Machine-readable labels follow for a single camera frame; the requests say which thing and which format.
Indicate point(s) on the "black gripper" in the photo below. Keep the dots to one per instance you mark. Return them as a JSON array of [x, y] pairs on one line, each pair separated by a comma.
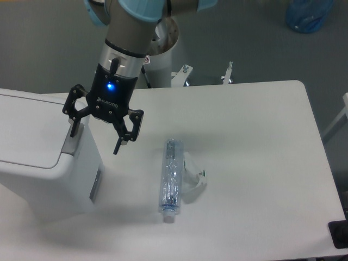
[[108, 100]]

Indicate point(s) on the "white trash can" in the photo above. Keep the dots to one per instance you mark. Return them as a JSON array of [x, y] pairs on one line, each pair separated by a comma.
[[56, 173]]

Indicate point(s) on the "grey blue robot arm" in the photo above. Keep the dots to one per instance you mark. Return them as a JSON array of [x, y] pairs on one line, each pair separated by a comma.
[[131, 28]]

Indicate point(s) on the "crushed clear plastic bottle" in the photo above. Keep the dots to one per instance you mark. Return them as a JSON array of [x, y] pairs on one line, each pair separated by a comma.
[[171, 180]]

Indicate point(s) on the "blue plastic bag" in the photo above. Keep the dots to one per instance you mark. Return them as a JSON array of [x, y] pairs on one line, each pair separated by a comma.
[[307, 16]]

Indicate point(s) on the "black device at table edge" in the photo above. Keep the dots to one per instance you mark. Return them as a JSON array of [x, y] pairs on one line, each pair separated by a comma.
[[338, 231]]

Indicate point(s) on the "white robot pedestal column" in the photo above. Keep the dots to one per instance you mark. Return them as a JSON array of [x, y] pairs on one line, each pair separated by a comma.
[[157, 73]]

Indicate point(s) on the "white pedestal base frame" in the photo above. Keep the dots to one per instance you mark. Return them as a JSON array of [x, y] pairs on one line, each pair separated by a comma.
[[184, 78]]

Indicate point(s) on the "white furniture frame right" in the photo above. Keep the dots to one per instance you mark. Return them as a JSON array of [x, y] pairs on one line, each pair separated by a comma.
[[337, 123]]

